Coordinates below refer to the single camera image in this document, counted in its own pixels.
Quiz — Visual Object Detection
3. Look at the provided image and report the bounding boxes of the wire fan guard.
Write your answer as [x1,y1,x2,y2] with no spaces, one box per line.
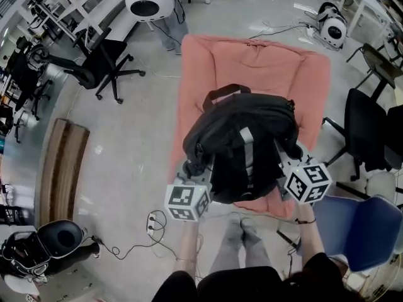
[368,252,403,300]

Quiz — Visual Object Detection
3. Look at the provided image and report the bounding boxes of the person's right forearm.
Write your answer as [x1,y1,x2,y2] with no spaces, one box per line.
[295,201,327,259]

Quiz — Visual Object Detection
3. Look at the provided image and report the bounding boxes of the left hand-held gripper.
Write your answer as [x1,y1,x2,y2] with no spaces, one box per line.
[163,155,217,223]

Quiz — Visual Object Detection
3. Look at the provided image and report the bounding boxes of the person's black shirt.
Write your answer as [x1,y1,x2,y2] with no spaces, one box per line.
[150,252,363,302]

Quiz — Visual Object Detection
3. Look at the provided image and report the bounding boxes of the person's grey trousers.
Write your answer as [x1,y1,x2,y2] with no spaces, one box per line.
[209,212,273,275]

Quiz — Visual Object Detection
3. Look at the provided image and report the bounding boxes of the pink fabric chair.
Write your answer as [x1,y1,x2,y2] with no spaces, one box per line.
[169,33,332,220]

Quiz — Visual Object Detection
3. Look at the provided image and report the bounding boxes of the black floor cable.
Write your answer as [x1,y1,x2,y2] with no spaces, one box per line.
[91,211,177,261]

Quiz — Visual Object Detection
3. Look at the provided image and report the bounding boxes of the dark small table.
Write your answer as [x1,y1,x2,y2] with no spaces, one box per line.
[346,42,403,89]

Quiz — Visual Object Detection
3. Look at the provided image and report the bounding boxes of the black office chair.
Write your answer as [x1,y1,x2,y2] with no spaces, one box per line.
[37,26,147,105]
[6,38,53,121]
[322,88,403,182]

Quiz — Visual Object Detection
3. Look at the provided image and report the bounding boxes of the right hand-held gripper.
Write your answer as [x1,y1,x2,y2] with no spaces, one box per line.
[273,138,333,206]

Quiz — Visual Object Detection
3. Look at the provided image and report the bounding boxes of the wooden step platform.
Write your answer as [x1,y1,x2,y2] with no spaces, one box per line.
[39,118,91,228]

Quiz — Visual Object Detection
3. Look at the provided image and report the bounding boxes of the person's left forearm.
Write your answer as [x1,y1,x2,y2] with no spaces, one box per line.
[174,220,203,274]

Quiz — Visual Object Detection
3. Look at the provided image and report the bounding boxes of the blue chair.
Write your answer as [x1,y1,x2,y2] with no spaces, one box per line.
[311,195,403,274]

